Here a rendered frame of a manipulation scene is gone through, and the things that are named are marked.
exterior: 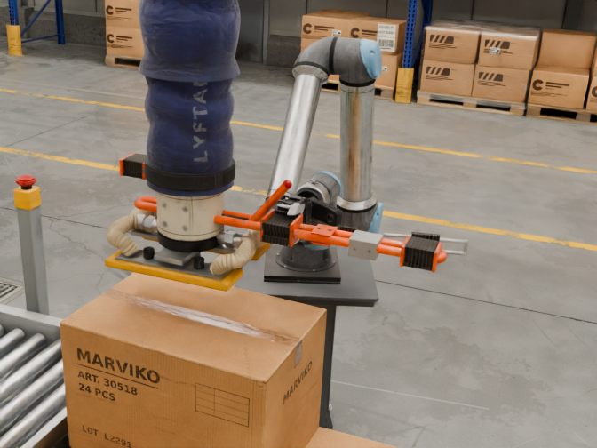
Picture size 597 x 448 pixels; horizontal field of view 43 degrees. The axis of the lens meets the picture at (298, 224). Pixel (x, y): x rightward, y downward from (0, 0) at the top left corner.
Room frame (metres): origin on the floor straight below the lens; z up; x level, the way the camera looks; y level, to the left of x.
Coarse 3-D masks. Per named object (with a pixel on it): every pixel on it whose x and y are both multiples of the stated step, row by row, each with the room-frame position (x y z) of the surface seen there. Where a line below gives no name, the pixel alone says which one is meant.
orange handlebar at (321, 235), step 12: (144, 204) 1.83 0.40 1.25; (156, 204) 1.83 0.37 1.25; (216, 216) 1.77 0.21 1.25; (240, 216) 1.79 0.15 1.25; (252, 228) 1.74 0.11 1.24; (300, 228) 1.74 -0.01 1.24; (312, 228) 1.73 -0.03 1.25; (324, 228) 1.72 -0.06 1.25; (336, 228) 1.72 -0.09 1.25; (312, 240) 1.69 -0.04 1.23; (324, 240) 1.68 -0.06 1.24; (336, 240) 1.67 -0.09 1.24; (348, 240) 1.67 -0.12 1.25; (384, 240) 1.68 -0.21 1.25; (396, 240) 1.68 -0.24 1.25; (384, 252) 1.63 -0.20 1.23; (396, 252) 1.62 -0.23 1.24; (444, 252) 1.62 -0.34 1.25
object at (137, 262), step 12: (120, 252) 1.78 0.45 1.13; (144, 252) 1.74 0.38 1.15; (156, 252) 1.78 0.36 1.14; (108, 264) 1.73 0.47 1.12; (120, 264) 1.72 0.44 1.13; (132, 264) 1.72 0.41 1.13; (144, 264) 1.72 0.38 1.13; (156, 264) 1.72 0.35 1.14; (168, 264) 1.72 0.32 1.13; (192, 264) 1.73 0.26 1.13; (204, 264) 1.73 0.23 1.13; (156, 276) 1.69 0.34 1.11; (168, 276) 1.68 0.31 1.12; (180, 276) 1.67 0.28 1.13; (192, 276) 1.67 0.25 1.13; (204, 276) 1.67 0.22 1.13; (216, 276) 1.66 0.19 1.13; (228, 276) 1.68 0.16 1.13; (240, 276) 1.71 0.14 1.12; (216, 288) 1.64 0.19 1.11; (228, 288) 1.64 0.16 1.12
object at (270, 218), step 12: (264, 216) 1.74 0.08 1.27; (276, 216) 1.77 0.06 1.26; (288, 216) 1.78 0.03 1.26; (300, 216) 1.75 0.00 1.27; (264, 228) 1.71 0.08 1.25; (276, 228) 1.70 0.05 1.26; (288, 228) 1.69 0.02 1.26; (264, 240) 1.71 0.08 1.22; (276, 240) 1.70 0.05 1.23; (288, 240) 1.69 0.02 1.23
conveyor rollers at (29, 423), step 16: (16, 336) 2.31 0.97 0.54; (0, 352) 2.23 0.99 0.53; (16, 352) 2.20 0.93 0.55; (32, 352) 2.25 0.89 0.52; (48, 352) 2.21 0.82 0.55; (0, 368) 2.11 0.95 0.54; (32, 368) 2.12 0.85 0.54; (0, 384) 2.01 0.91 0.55; (16, 384) 2.04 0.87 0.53; (32, 384) 2.02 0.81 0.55; (48, 384) 2.05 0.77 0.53; (64, 384) 2.03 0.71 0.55; (0, 400) 1.96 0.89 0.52; (16, 400) 1.93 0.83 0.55; (32, 400) 1.97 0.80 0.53; (48, 400) 1.94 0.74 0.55; (64, 400) 1.97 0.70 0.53; (0, 416) 1.85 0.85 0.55; (16, 416) 1.90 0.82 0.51; (32, 416) 1.86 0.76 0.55; (48, 416) 1.90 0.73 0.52; (16, 432) 1.78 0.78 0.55
